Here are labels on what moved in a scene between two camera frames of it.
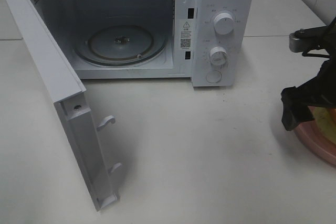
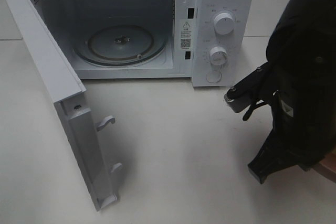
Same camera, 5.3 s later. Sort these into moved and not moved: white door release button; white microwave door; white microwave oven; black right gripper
Moved: black right gripper
Not moved: white microwave oven; white microwave door; white door release button
